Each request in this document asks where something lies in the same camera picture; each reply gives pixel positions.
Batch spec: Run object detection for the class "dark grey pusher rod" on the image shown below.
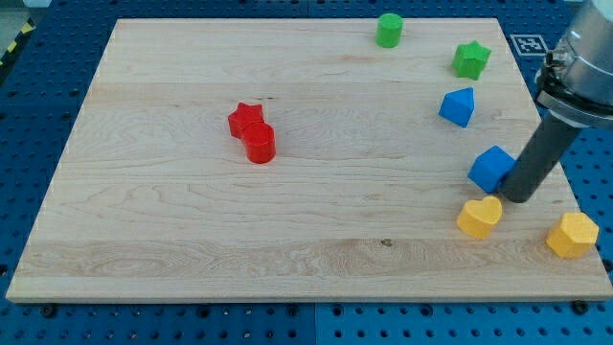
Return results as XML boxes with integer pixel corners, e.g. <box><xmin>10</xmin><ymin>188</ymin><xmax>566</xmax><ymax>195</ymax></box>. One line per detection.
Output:
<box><xmin>498</xmin><ymin>111</ymin><xmax>585</xmax><ymax>203</ymax></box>

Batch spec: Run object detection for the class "red star block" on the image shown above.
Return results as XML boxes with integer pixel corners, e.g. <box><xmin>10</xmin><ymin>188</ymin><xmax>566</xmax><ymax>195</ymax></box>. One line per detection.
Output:
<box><xmin>228</xmin><ymin>103</ymin><xmax>264</xmax><ymax>139</ymax></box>

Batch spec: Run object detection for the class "red cylinder block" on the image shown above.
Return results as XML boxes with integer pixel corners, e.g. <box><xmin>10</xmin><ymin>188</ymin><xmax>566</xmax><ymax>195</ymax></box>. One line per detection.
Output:
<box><xmin>241</xmin><ymin>123</ymin><xmax>276</xmax><ymax>164</ymax></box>

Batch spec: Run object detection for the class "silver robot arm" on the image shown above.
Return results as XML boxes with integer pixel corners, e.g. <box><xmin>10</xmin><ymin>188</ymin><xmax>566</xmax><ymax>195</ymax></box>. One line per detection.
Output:
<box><xmin>536</xmin><ymin>0</ymin><xmax>612</xmax><ymax>129</ymax></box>

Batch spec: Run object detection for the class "light wooden board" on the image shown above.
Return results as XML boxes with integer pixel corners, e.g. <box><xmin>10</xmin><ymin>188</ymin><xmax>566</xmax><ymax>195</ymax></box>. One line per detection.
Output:
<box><xmin>7</xmin><ymin>18</ymin><xmax>612</xmax><ymax>304</ymax></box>

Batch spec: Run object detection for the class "yellow heart block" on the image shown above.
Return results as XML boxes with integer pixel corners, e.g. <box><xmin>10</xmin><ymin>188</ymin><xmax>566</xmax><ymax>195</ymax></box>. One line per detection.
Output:
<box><xmin>456</xmin><ymin>195</ymin><xmax>503</xmax><ymax>240</ymax></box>

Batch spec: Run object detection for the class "blue cube block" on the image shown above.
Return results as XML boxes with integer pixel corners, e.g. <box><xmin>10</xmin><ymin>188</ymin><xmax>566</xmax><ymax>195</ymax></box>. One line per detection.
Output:
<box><xmin>467</xmin><ymin>146</ymin><xmax>515</xmax><ymax>194</ymax></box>

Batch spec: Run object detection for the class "black white fiducial marker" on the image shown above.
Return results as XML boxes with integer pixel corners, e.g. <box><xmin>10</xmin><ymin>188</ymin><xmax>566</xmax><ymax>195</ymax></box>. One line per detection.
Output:
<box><xmin>511</xmin><ymin>34</ymin><xmax>548</xmax><ymax>57</ymax></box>

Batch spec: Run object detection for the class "yellow pentagon block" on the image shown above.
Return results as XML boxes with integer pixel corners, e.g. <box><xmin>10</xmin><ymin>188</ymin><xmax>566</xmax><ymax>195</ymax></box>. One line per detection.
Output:
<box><xmin>546</xmin><ymin>213</ymin><xmax>600</xmax><ymax>259</ymax></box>

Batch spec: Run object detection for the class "green star block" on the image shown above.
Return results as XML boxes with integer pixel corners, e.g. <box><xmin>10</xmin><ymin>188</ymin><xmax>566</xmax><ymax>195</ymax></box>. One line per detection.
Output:
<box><xmin>451</xmin><ymin>40</ymin><xmax>491</xmax><ymax>81</ymax></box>

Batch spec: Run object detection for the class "blue triangle block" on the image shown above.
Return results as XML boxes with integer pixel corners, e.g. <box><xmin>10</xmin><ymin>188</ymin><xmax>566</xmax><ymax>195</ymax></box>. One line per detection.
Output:
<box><xmin>439</xmin><ymin>87</ymin><xmax>475</xmax><ymax>128</ymax></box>

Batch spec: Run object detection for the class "green cylinder block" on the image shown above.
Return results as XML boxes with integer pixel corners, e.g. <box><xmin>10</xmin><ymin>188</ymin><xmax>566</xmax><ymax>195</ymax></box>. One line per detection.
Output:
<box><xmin>375</xmin><ymin>12</ymin><xmax>403</xmax><ymax>48</ymax></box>

